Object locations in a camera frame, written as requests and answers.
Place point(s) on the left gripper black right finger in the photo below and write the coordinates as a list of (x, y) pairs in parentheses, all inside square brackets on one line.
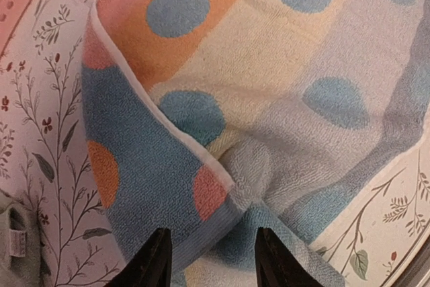
[(276, 266)]

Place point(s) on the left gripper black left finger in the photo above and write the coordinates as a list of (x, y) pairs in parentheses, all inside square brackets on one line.
[(151, 266)]

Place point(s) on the blue patterned towel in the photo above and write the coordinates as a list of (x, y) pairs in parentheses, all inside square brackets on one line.
[(214, 118)]

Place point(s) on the pink perforated plastic basket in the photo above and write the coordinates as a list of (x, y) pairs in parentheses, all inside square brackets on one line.
[(13, 8)]

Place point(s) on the green folded towel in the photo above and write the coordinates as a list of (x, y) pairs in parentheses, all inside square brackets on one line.
[(20, 244)]

